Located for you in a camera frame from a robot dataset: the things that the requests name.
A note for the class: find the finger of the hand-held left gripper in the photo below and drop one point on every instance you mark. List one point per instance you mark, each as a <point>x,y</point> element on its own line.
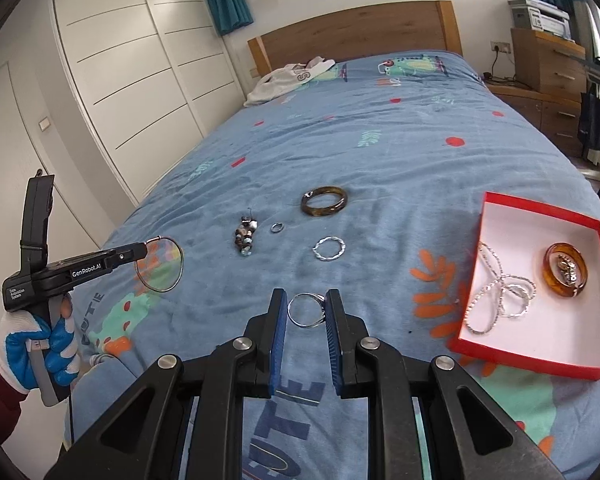
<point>130,251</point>

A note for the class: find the thin grey metal bangle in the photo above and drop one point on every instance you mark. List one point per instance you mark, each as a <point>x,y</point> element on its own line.
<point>182,261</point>

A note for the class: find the dark bag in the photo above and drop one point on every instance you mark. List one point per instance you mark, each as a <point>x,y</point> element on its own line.
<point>592,120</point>

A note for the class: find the wooden dresser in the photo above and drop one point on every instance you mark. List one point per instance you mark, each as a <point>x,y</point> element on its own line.
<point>545,65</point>

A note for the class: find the beaded charm pendant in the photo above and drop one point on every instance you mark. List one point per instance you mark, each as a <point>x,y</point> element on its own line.
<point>244,240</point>

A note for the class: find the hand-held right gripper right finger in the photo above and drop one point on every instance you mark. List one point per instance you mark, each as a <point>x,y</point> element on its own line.
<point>332,340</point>

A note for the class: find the white garment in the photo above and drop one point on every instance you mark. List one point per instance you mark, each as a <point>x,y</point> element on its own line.
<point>275,87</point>

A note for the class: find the silver wrist watch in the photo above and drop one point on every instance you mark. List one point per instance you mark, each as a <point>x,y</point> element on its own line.
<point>566,266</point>

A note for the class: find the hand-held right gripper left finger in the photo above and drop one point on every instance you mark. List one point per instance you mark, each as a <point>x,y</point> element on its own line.
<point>280,340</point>

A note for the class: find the large amber bangle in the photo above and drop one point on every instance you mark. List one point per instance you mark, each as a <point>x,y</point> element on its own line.
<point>550,280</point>

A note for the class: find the red cardboard box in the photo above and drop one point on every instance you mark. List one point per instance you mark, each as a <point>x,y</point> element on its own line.
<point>540,320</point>

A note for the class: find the white wall switch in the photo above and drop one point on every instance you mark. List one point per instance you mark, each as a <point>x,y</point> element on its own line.
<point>44,124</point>

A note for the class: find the person's left hand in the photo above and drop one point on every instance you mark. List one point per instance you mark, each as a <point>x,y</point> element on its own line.
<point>15,355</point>

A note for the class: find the dark brown bangle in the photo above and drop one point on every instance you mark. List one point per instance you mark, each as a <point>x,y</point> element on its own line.
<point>320,212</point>

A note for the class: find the white wall socket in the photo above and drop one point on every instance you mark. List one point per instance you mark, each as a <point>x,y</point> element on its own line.
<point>500,48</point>

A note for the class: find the low wooden nightstand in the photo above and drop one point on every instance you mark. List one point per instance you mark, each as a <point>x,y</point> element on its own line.
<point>520,97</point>

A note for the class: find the wooden headboard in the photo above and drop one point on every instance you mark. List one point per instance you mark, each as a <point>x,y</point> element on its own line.
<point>355,30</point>

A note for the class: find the white wardrobe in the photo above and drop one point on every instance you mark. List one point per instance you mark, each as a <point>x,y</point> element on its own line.
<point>130,85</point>

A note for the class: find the white printer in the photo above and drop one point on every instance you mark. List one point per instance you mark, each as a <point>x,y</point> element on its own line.
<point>545,17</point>

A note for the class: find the blue printed blanket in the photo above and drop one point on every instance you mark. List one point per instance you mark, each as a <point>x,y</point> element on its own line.
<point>380,160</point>

